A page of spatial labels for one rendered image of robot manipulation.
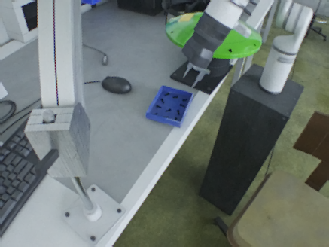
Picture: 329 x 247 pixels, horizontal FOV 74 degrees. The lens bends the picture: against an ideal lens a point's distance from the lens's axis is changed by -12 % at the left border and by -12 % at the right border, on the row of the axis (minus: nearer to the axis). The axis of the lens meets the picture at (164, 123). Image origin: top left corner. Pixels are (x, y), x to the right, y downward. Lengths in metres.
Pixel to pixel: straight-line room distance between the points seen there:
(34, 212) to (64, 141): 0.30
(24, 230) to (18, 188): 0.09
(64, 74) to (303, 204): 0.89
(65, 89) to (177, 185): 1.34
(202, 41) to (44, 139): 0.40
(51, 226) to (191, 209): 1.10
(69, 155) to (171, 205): 1.25
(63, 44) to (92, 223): 0.34
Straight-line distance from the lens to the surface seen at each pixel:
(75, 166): 0.34
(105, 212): 0.52
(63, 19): 0.34
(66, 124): 0.29
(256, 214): 0.90
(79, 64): 0.37
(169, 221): 1.49
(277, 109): 0.91
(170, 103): 0.71
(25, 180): 0.60
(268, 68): 0.93
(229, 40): 0.73
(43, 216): 0.56
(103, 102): 0.73
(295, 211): 0.97
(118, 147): 0.61
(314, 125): 0.94
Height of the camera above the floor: 1.39
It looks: 47 degrees down
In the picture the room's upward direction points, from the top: 3 degrees clockwise
